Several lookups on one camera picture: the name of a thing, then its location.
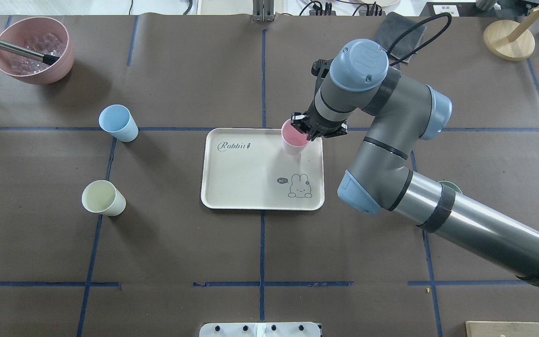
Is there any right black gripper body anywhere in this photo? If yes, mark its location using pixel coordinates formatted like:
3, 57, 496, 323
303, 110, 347, 138

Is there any pink plastic cup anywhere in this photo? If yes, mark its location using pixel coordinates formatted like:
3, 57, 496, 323
281, 119, 310, 156

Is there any green plastic cup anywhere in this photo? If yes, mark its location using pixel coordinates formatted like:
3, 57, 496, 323
438, 181, 463, 194

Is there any blue plastic cup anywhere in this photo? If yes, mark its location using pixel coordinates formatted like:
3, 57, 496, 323
98, 104, 138, 142

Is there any pale yellow plastic cup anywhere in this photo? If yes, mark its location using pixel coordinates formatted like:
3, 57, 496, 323
81, 180, 126, 216

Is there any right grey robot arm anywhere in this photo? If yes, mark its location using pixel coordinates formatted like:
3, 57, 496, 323
290, 39, 539, 289

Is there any cream rabbit tray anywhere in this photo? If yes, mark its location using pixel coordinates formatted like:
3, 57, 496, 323
201, 128, 325, 211

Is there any grey folded cloth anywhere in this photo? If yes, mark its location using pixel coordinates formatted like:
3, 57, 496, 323
373, 12, 427, 63

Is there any wooden round stand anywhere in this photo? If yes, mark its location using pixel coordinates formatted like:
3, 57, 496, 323
483, 6, 539, 62

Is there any white mounting plate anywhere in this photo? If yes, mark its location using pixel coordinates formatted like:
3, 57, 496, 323
199, 322, 323, 337

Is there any pink bowl with ice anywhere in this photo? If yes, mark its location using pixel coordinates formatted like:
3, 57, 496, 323
0, 17, 75, 85

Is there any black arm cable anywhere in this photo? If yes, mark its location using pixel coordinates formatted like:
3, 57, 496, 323
386, 12, 453, 66

